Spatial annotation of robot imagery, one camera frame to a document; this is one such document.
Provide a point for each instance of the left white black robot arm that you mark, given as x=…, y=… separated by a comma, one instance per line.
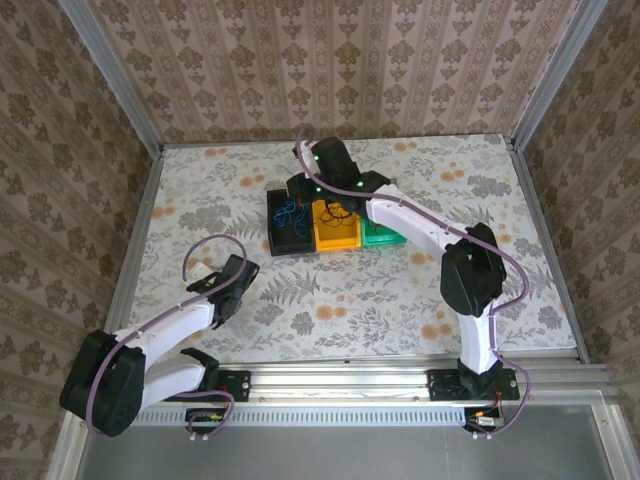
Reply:
x=175, y=325

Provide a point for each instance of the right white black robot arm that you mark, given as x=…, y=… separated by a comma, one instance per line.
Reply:
x=410, y=220

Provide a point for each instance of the black plastic bin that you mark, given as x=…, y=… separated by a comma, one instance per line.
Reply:
x=280, y=240

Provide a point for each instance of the yellow plastic bin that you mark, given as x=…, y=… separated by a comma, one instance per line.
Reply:
x=337, y=237

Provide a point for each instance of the green plastic bin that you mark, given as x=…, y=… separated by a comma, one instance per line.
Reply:
x=385, y=241

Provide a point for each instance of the small black connector board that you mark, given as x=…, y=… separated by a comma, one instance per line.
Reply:
x=202, y=422
x=482, y=422

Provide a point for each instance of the grey metal panel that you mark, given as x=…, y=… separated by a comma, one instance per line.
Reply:
x=350, y=455

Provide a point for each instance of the aluminium table side rail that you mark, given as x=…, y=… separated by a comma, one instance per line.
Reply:
x=135, y=235
x=547, y=240

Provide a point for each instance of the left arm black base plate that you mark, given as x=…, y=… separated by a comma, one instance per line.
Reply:
x=240, y=385

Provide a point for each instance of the aluminium mounting rail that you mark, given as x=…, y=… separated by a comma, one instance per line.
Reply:
x=340, y=382

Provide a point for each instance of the aluminium frame post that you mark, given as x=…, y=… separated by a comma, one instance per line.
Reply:
x=555, y=75
x=115, y=80

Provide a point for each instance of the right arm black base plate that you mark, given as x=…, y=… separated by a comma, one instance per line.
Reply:
x=442, y=385

